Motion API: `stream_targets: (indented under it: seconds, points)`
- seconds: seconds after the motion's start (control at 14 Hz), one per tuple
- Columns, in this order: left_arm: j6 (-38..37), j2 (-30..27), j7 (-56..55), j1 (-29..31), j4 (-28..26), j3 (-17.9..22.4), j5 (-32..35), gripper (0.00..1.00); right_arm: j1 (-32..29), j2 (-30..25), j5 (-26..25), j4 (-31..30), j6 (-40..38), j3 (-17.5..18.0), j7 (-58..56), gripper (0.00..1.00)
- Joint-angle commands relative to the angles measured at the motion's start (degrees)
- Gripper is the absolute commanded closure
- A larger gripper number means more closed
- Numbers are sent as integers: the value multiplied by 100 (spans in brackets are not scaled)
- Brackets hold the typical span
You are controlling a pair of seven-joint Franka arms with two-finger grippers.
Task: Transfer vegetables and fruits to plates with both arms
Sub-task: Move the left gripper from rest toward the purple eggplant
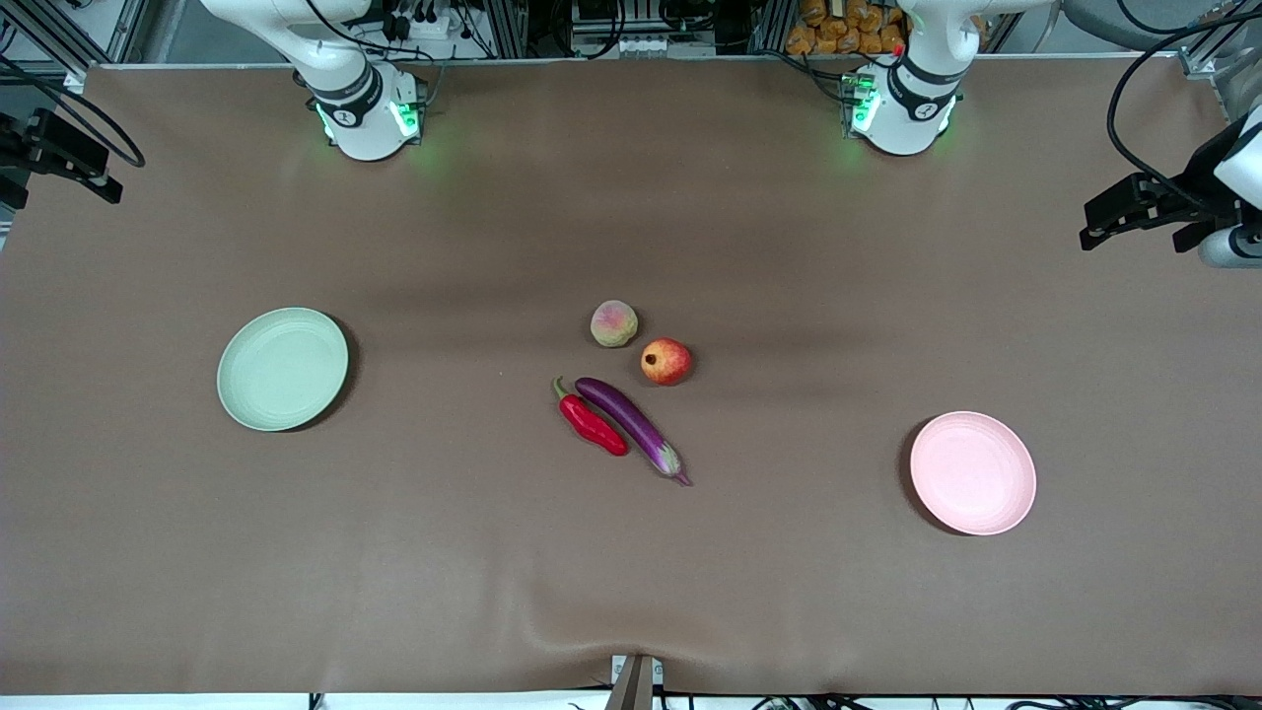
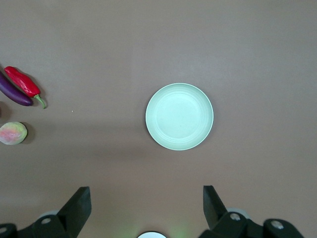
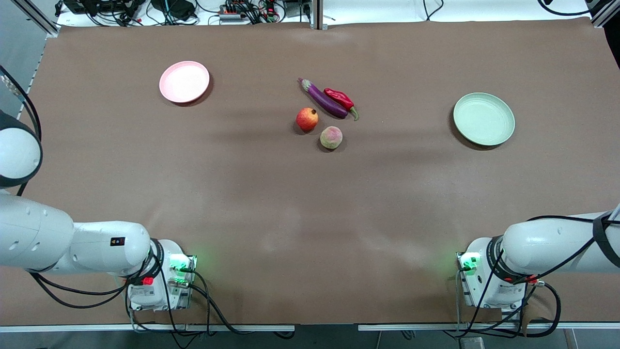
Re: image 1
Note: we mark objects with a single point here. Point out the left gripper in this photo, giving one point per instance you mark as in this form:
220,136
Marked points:
1189,196

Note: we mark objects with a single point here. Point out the red-orange pomegranate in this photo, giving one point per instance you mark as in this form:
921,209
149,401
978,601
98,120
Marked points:
666,362

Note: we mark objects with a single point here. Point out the yellow-pink peach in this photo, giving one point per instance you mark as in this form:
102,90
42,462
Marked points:
613,324

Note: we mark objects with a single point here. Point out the purple eggplant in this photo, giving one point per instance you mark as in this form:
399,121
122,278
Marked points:
631,419

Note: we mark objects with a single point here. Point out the red chili pepper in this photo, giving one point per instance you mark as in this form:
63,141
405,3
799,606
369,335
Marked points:
590,422

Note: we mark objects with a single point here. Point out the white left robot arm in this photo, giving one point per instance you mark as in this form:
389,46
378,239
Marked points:
902,113

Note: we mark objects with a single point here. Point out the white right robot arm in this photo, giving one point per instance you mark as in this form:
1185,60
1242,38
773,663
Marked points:
360,113

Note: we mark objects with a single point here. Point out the bag of orange fruits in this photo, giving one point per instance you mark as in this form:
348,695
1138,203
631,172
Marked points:
838,30

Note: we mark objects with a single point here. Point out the dark grey round seat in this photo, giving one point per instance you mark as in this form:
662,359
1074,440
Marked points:
1124,20

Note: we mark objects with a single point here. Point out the light green round plate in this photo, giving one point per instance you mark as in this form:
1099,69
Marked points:
282,370

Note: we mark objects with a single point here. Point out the pink round plate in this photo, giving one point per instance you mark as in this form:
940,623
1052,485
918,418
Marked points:
972,473

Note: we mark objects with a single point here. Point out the white power strip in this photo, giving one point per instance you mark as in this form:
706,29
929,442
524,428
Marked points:
424,28

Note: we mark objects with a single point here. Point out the brown tablecloth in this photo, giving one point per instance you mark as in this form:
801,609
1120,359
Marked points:
631,572

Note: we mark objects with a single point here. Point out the aluminium frame profile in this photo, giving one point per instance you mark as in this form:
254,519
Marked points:
1227,69

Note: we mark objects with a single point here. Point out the grey metal post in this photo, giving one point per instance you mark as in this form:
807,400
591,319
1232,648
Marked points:
634,685

